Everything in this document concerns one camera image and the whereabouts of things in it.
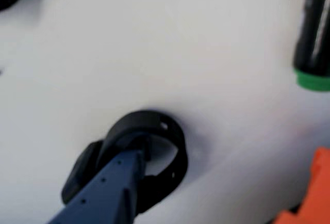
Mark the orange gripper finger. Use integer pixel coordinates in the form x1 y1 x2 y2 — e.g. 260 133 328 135
273 146 330 224

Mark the blue-grey gripper finger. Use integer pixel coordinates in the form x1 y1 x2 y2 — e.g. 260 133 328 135
47 137 152 224

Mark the black marker green cap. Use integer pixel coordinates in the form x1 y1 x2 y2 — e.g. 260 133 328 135
293 0 330 92

